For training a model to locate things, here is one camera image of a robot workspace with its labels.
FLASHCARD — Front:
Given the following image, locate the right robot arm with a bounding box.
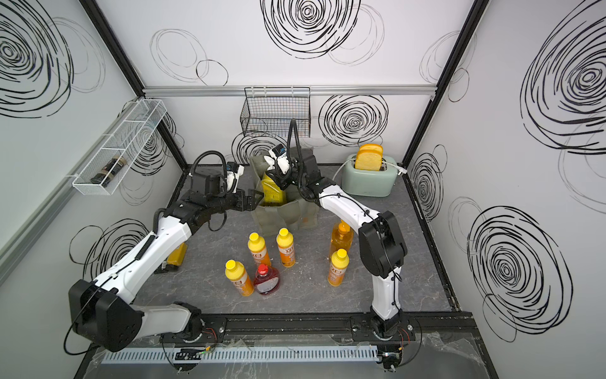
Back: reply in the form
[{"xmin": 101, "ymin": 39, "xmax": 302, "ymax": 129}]
[{"xmin": 264, "ymin": 144, "xmax": 407, "ymax": 340}]

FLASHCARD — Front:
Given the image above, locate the yellow cap bottle front left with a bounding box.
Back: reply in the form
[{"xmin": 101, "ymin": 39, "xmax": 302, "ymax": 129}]
[{"xmin": 225, "ymin": 260, "xmax": 254, "ymax": 296}]

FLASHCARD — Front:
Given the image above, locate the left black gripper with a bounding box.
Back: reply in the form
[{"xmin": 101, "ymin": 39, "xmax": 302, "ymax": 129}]
[{"xmin": 208, "ymin": 187, "xmax": 264, "ymax": 216}]

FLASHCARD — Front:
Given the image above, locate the green fabric shopping bag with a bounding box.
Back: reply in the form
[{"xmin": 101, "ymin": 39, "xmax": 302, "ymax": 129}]
[{"xmin": 249, "ymin": 148, "xmax": 320, "ymax": 237}]

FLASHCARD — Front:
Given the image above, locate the white slotted cable duct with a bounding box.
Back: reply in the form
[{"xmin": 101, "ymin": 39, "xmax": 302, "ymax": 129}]
[{"xmin": 101, "ymin": 345, "xmax": 380, "ymax": 365}]

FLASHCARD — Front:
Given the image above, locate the red soap bottle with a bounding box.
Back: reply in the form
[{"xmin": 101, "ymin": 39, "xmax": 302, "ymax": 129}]
[{"xmin": 253, "ymin": 264, "xmax": 280, "ymax": 295}]

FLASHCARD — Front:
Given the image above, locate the white wire shelf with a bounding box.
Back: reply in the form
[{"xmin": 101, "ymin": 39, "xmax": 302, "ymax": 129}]
[{"xmin": 72, "ymin": 99, "xmax": 167, "ymax": 196}]

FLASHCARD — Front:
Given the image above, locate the yellow cap bottle right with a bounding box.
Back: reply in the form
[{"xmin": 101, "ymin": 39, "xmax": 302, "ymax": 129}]
[{"xmin": 328, "ymin": 249, "xmax": 350, "ymax": 287}]

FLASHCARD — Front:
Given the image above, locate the yellow object behind left arm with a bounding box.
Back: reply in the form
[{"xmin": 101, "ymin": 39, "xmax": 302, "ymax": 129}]
[{"xmin": 154, "ymin": 243, "xmax": 187, "ymax": 274}]

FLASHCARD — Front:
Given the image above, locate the yellow cap bottle back middle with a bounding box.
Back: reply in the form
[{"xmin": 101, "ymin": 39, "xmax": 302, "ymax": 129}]
[{"xmin": 276, "ymin": 228, "xmax": 296, "ymax": 268}]

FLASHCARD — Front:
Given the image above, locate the toast slice front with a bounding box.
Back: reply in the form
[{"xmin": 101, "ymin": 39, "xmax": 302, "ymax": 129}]
[{"xmin": 354, "ymin": 148, "xmax": 383, "ymax": 171}]

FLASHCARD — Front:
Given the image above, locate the dark item in shelf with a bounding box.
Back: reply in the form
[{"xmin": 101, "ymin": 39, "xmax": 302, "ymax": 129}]
[{"xmin": 90, "ymin": 156, "xmax": 126, "ymax": 187}]

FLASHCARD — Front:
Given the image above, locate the yellow pump soap bottle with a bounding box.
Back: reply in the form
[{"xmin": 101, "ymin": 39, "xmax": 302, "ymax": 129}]
[{"xmin": 260, "ymin": 174, "xmax": 287, "ymax": 206}]

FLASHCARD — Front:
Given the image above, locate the yellow cap bottle back left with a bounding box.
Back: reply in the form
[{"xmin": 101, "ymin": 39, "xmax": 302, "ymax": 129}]
[{"xmin": 248, "ymin": 232, "xmax": 271, "ymax": 267}]

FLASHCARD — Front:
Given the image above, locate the orange pump soap bottle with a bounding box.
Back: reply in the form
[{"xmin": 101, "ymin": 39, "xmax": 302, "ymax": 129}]
[{"xmin": 328, "ymin": 220, "xmax": 355, "ymax": 257}]

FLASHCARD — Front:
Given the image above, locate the toast slice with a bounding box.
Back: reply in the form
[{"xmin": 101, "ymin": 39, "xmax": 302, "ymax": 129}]
[
  {"xmin": 359, "ymin": 144, "xmax": 383, "ymax": 154},
  {"xmin": 354, "ymin": 148, "xmax": 383, "ymax": 171}
]

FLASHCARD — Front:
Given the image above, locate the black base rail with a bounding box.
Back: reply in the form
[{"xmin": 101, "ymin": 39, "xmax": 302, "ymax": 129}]
[{"xmin": 96, "ymin": 311, "xmax": 479, "ymax": 344}]

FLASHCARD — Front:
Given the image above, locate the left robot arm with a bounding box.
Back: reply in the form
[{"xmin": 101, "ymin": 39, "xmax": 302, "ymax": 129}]
[{"xmin": 68, "ymin": 181, "xmax": 264, "ymax": 352}]

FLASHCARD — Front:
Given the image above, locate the yellow cap bottle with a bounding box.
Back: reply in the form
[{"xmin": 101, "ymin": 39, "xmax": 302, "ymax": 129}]
[
  {"xmin": 225, "ymin": 260, "xmax": 254, "ymax": 296},
  {"xmin": 248, "ymin": 232, "xmax": 271, "ymax": 267},
  {"xmin": 276, "ymin": 228, "xmax": 296, "ymax": 268},
  {"xmin": 328, "ymin": 249, "xmax": 350, "ymax": 287}
]

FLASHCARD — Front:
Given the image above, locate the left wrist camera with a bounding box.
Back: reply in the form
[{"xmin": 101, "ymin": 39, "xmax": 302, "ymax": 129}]
[{"xmin": 226, "ymin": 161, "xmax": 245, "ymax": 193}]

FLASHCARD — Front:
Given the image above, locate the mint green toaster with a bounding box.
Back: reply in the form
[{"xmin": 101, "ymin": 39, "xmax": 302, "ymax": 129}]
[{"xmin": 341, "ymin": 154, "xmax": 402, "ymax": 197}]

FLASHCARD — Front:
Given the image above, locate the toast slice back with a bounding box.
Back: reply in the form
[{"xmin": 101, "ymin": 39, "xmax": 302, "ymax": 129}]
[{"xmin": 359, "ymin": 144, "xmax": 383, "ymax": 154}]

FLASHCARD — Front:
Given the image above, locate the black wire basket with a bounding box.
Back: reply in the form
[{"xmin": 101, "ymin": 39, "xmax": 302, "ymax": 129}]
[{"xmin": 240, "ymin": 86, "xmax": 312, "ymax": 137}]

